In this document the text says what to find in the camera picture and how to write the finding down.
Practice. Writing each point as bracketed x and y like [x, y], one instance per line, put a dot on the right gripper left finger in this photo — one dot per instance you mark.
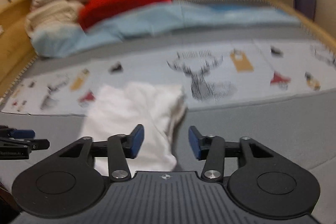
[121, 147]

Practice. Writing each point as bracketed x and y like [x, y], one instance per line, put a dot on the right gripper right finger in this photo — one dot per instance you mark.
[210, 149]

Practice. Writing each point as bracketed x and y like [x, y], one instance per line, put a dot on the white garment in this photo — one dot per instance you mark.
[159, 108]

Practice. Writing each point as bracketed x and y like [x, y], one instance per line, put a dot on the grey patterned bed cover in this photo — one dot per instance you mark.
[275, 84]

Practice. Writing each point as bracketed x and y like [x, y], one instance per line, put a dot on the light blue quilt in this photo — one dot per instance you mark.
[58, 40]

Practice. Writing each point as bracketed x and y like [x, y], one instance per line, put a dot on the cream folded blanket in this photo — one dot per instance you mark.
[59, 11]

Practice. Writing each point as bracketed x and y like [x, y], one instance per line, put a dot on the red pillow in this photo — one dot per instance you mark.
[95, 11]

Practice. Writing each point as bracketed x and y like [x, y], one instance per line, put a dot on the wooden bed frame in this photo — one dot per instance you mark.
[17, 53]

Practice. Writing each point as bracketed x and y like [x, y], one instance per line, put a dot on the purple box by wall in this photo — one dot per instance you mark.
[306, 7]

